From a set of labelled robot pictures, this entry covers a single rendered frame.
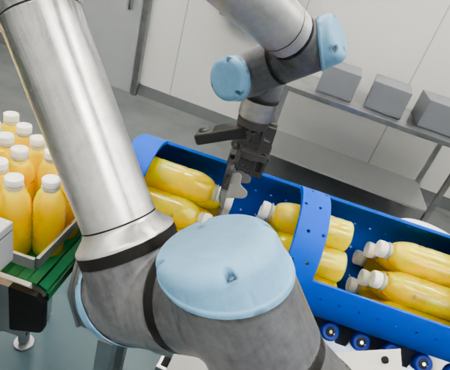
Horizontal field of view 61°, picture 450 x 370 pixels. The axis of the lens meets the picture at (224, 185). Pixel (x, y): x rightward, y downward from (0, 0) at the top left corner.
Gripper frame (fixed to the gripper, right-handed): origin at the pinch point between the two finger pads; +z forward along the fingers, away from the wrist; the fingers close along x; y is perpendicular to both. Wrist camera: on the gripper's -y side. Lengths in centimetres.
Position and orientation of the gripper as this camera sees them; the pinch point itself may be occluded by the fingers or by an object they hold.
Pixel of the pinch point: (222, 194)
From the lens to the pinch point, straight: 90.7
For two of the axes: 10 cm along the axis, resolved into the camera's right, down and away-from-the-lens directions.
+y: 9.5, 3.0, -0.5
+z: -2.4, 8.3, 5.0
